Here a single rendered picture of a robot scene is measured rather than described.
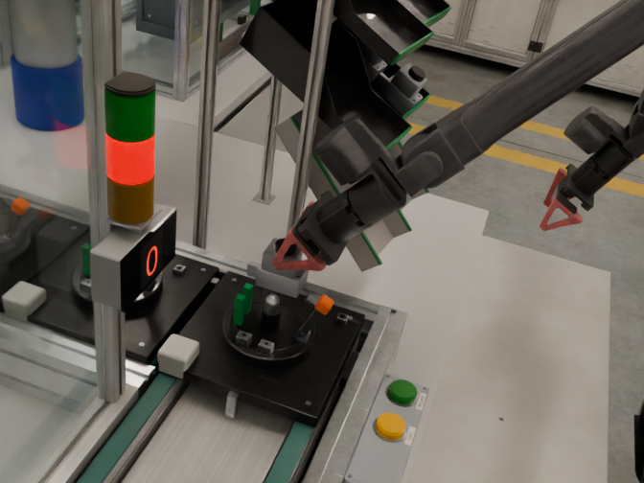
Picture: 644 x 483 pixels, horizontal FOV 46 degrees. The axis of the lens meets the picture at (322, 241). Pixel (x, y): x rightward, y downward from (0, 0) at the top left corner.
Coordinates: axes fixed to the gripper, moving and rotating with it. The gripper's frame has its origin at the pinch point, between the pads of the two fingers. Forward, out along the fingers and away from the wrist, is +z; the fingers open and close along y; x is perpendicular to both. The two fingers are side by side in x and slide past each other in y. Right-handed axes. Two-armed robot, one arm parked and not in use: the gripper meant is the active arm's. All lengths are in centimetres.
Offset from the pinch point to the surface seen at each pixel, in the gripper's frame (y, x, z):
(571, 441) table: -10, 53, -11
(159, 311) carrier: 2.8, -3.6, 22.8
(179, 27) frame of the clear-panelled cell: -86, -42, 43
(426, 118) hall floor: -309, 58, 96
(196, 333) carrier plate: 4.7, 1.8, 18.3
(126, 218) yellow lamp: 21.9, -18.5, -3.4
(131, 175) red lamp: 21.6, -21.6, -7.9
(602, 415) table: -19, 57, -14
